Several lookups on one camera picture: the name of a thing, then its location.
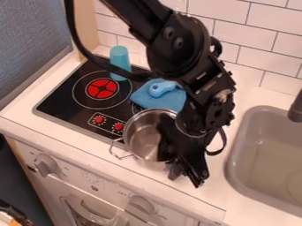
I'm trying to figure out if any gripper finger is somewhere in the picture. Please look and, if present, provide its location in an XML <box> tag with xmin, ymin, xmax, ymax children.
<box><xmin>166</xmin><ymin>160</ymin><xmax>187</xmax><ymax>182</ymax></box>
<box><xmin>183</xmin><ymin>161</ymin><xmax>210</xmax><ymax>189</ymax></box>

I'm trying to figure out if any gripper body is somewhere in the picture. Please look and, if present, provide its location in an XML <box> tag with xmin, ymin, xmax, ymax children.
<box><xmin>158</xmin><ymin>69</ymin><xmax>238</xmax><ymax>167</ymax></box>

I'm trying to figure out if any blue cloth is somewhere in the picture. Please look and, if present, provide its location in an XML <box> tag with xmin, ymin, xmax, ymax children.
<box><xmin>128</xmin><ymin>77</ymin><xmax>189</xmax><ymax>115</ymax></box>

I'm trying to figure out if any silver pot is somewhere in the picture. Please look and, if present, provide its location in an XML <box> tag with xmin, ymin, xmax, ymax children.
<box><xmin>108</xmin><ymin>108</ymin><xmax>187</xmax><ymax>163</ymax></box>

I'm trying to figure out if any blue toy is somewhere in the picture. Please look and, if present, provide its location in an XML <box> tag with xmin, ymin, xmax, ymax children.
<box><xmin>147</xmin><ymin>81</ymin><xmax>181</xmax><ymax>98</ymax></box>

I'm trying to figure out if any toy sink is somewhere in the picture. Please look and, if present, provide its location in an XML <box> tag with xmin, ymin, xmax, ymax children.
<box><xmin>223</xmin><ymin>105</ymin><xmax>302</xmax><ymax>217</ymax></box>

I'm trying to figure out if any blue cup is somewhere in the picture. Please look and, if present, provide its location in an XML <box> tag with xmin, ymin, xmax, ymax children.
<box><xmin>108</xmin><ymin>45</ymin><xmax>133</xmax><ymax>82</ymax></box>

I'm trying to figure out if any toy stove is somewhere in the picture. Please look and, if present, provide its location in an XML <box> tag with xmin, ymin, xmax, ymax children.
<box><xmin>32</xmin><ymin>56</ymin><xmax>191</xmax><ymax>146</ymax></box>

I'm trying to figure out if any black cable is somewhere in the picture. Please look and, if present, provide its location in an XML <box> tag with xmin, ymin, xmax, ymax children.
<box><xmin>64</xmin><ymin>0</ymin><xmax>159</xmax><ymax>83</ymax></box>

